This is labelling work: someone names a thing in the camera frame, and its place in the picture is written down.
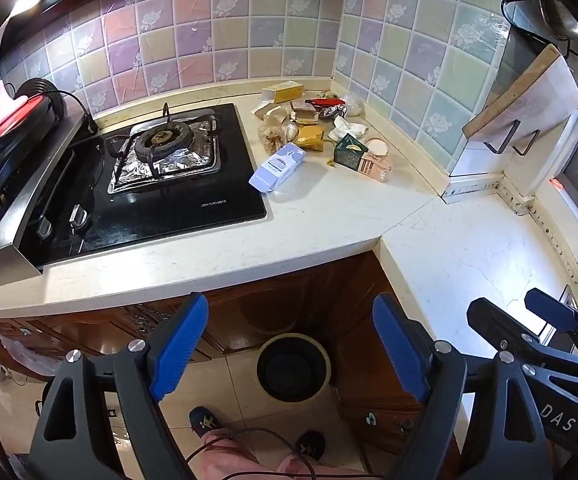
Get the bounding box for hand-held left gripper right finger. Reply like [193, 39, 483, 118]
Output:
[372, 292, 554, 480]

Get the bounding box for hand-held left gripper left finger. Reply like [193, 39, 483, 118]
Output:
[28, 291, 210, 480]

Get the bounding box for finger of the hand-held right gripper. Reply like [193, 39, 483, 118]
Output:
[466, 297, 578, 380]
[525, 288, 578, 356]

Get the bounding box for beige round bin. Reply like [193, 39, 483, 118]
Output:
[255, 332, 333, 403]

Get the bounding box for pink carton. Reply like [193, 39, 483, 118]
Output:
[359, 152, 394, 184]

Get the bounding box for blue white carton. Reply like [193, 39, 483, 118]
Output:
[248, 142, 306, 193]

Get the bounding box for green carton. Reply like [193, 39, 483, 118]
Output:
[332, 135, 370, 168]

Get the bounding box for white tissue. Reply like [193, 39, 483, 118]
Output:
[328, 116, 370, 141]

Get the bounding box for yellow packet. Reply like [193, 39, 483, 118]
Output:
[296, 125, 326, 152]

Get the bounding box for red and black wrapper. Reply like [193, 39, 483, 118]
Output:
[309, 98, 347, 120]

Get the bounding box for brown small carton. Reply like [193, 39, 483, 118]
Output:
[290, 101, 320, 125]

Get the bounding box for yellow white box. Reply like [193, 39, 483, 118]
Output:
[261, 81, 303, 104]

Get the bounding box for person's left shoe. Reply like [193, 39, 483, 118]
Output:
[189, 406, 219, 438]

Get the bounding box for person's shoe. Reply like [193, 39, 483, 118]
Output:
[189, 406, 219, 438]
[296, 430, 326, 461]

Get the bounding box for brown wooden cabinet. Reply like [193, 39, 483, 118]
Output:
[0, 250, 470, 466]

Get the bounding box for person's left leg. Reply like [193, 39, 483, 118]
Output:
[196, 432, 270, 480]

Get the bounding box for person's leg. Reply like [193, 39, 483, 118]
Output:
[196, 432, 270, 480]
[276, 455, 370, 480]

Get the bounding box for person's right shoe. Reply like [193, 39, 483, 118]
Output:
[296, 430, 326, 461]

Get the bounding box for black glass gas stove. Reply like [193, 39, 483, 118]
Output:
[19, 102, 268, 268]

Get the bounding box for person's right leg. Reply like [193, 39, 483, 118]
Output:
[276, 455, 370, 480]

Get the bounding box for clear hanging plastic bag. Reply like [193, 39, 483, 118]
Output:
[0, 332, 60, 378]

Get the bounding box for aluminium foil sheet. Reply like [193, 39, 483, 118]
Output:
[108, 115, 221, 195]

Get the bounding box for black stove burner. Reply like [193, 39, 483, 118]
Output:
[104, 102, 222, 181]

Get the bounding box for wooden cutting board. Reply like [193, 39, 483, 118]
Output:
[462, 44, 578, 140]

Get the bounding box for thin black cable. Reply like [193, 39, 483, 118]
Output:
[184, 427, 385, 480]

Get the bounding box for black wire board holder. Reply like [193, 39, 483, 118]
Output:
[484, 120, 542, 156]

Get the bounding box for black wire wall rack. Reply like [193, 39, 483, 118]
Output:
[500, 0, 578, 63]

